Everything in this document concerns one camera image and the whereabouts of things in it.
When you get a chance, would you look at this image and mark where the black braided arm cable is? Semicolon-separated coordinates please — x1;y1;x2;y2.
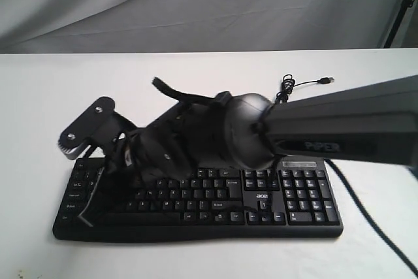
326;158;418;279

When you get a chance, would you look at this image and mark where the black USB cable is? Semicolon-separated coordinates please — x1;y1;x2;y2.
273;74;336;106

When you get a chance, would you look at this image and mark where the black acer keyboard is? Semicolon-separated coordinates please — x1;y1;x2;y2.
52;156;343;243

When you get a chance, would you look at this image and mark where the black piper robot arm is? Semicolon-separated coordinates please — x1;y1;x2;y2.
79;76;417;227

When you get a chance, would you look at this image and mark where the black tripod stand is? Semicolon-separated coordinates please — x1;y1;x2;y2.
383;0;415;48

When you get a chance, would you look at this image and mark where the grey backdrop cloth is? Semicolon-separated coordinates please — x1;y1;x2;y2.
1;0;402;54

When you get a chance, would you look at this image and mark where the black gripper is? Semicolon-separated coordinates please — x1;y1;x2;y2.
78;101;202;227

